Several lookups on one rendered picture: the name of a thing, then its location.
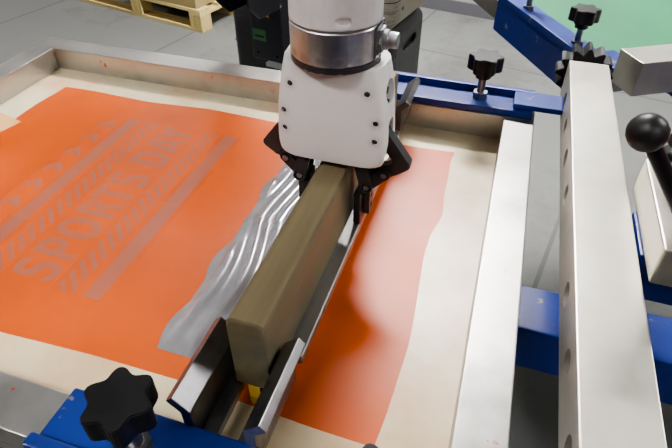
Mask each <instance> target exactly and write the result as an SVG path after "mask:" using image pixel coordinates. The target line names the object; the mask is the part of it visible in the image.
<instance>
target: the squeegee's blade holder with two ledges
mask: <svg viewBox="0 0 672 448"><path fill-rule="evenodd" d="M366 215H367V214H366V213H365V214H364V217H363V219H362V221H361V224H360V225H359V224H355V223H354V222H353V210H352V212H351V214H350V217H349V219H348V221H347V223H346V225H345V227H344V230H343V232H342V234H341V236H340V238H339V240H338V242H337V245H336V247H335V249H334V251H333V253H332V255H331V258H330V260H329V262H328V264H327V266H326V268H325V270H324V273H323V275H322V277H321V279H320V281H319V283H318V286H317V288H316V290H315V292H314V294H313V296H312V298H311V301H310V303H309V305H308V307H307V309H306V311H305V314H304V316H303V318H302V320H301V322H300V324H299V326H298V329H297V331H296V333H295V335H294V337H293V339H296V338H300V339H301V340H302V341H303V342H304V343H305V346H304V349H303V351H302V353H301V355H300V358H299V360H298V362H297V363H300V364H301V363H303V362H304V359H305V357H306V355H307V352H308V350H309V348H310V345H311V343H312V341H313V338H314V336H315V334H316V331H317V329H318V327H319V324H320V322H321V320H322V317H323V315H324V313H325V310H326V308H327V306H328V303H329V301H330V299H331V296H332V294H333V292H334V289H335V287H336V285H337V282H338V280H339V278H340V275H341V273H342V271H343V268H344V266H345V264H346V261H347V259H348V257H349V254H350V252H351V250H352V247H353V245H354V243H355V240H356V238H357V236H358V233H359V231H360V229H361V226H362V224H363V222H364V219H365V217H366ZM293 339H292V340H293Z"/></svg>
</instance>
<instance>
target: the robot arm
mask: <svg viewBox="0 0 672 448"><path fill-rule="evenodd" d="M383 11H384V0H288V15H289V33H290V45H289V46H288V48H287V49H286V51H285V53H284V57H283V63H282V69H281V78H280V87H279V103H278V122H277V123H276V124H275V126H274V127H273V128H272V129H271V130H270V132H269V133H268V134H267V135H266V137H265V138H264V139H263V142H264V144H265V145H266V146H268V147H269V148H270V149H271V150H272V151H274V152H275V153H276V154H279V155H280V158H281V159H282V160H283V161H284V162H285V163H286V165H287V166H288V167H289V168H290V169H291V170H292V171H293V176H294V178H295V179H296V180H299V198H300V197H301V195H302V193H303V192H304V190H305V188H306V187H307V185H308V183H309V182H310V180H311V178H312V176H313V175H314V173H315V171H316V170H317V168H318V166H316V165H314V160H315V159H316V160H321V161H326V162H332V163H337V164H343V165H348V166H354V168H355V172H356V176H357V180H358V186H357V188H356V190H355V192H354V208H353V222H354V223H355V224H359V225H360V224H361V221H362V219H363V217H364V214H365V213H366V214H370V212H371V209H372V206H373V192H374V188H375V187H376V186H378V185H380V184H381V183H383V182H385V181H386V180H388V179H389V178H390V177H391V176H395V175H398V174H400V173H403V172H405V171H408V170H409V169H410V166H411V164H412V158H411V156H410V155H409V153H408V152H407V150H406V149H405V147H404V146H403V144H402V143H401V141H400V140H399V138H398V137H397V135H396V134H395V85H394V73H393V64H392V58H391V54H390V53H389V52H388V51H387V50H388V49H389V48H391V49H398V47H399V43H400V32H394V31H391V29H387V25H386V22H385V17H383ZM386 152H387V154H388V155H389V157H390V158H391V159H390V160H389V161H384V159H385V155H386Z"/></svg>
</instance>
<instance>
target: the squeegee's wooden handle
mask: <svg viewBox="0 0 672 448"><path fill-rule="evenodd" d="M357 186H358V180H357V176H356V172H355V168H354V166H348V165H343V164H337V163H332V162H326V161H321V163H320V165H319V166H318V168H317V170H316V171H315V173H314V175H313V176H312V178H311V180H310V182H309V183H308V185H307V187H306V188H305V190H304V192H303V193H302V195H301V197H300V198H299V200H298V202H297V203H296V205H295V207H294V208H293V210H292V212H291V213H290V215H289V217H288V218H287V220H286V222H285V223H284V225H283V227H282V228H281V230H280V232H279V233H278V235H277V237H276V238H275V240H274V242H273V243H272V245H271V247H270V249H269V250H268V252H267V254H266V255H265V257H264V259H263V260H262V262H261V264H260V265H259V267H258V269H257V270H256V272H255V274H254V275H253V277H252V279H251V280H250V282H249V284H248V285H247V287H246V289H245V290H244V292H243V294H242V295H241V297H240V299H239V300H238V302H237V304H236V305H235V307H234V309H233V310H232V312H231V314H230V316H229V317H228V319H227V321H226V327H227V332H228V338H229V343H230V348H231V353H232V358H233V363H234V368H235V373H236V379H237V381H240V382H243V383H247V384H250V385H253V386H257V387H260V388H263V387H264V385H265V383H266V381H267V379H268V377H269V375H270V373H271V370H272V368H273V366H274V364H275V362H276V360H277V358H278V356H279V354H280V351H281V349H282V347H283V345H284V343H286V342H289V341H291V340H292V339H293V337H294V335H295V333H296V331H297V329H298V326H299V324H300V322H301V320H302V318H303V316H304V314H305V311H306V309H307V307H308V305H309V303H310V301H311V298H312V296H313V294H314V292H315V290H316V288H317V286H318V283H319V281H320V279H321V277H322V275H323V273H324V270H325V268H326V266H327V264H328V262H329V260H330V258H331V255H332V253H333V251H334V249H335V247H336V245H337V242H338V240H339V238H340V236H341V234H342V232H343V230H344V227H345V225H346V223H347V221H348V219H349V217H350V214H351V212H352V210H353V208H354V192H355V190H356V188H357Z"/></svg>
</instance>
